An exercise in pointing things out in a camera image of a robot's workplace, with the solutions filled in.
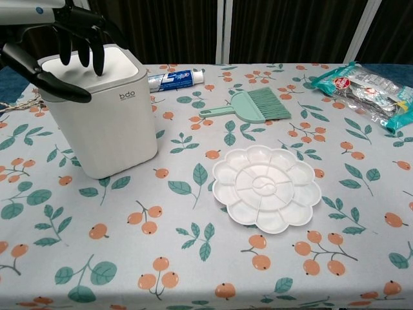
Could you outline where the floral print tablecloth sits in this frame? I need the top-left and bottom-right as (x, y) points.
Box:
(0, 62), (413, 310)

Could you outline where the light green mini dustpan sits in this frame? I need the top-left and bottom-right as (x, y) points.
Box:
(198, 90), (269, 124)

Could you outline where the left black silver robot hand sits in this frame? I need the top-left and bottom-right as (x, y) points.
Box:
(0, 0), (125, 105)

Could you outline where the white flower paint palette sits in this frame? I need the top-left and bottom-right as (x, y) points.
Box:
(211, 145), (323, 234)

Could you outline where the silver partition frame post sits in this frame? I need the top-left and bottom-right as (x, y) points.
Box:
(216, 0), (234, 65)
(346, 0), (379, 64)

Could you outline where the teal clear snack bag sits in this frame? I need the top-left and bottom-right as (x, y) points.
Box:
(310, 61), (413, 137)

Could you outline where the dark pleated curtain panel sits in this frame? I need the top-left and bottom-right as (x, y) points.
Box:
(228, 0), (365, 65)
(356, 0), (413, 65)
(0, 0), (220, 70)

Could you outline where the green bristle mini brush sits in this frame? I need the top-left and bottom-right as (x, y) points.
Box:
(247, 87), (292, 121)

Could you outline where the blue white toothpaste tube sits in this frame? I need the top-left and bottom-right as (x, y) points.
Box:
(147, 68), (206, 95)

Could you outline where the white lidded plastic bin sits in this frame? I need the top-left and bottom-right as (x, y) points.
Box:
(35, 45), (159, 180)

